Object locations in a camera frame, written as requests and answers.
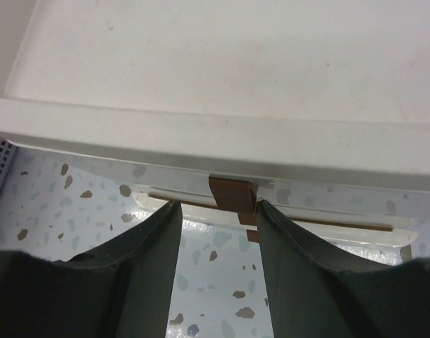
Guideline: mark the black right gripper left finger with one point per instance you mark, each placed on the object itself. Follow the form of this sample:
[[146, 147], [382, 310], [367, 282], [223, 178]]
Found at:
[[121, 288]]

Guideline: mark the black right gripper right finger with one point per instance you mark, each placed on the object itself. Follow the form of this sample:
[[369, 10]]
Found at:
[[316, 289]]

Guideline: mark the cream drawer organizer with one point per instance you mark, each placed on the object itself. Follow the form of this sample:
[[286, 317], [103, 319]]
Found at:
[[320, 107]]

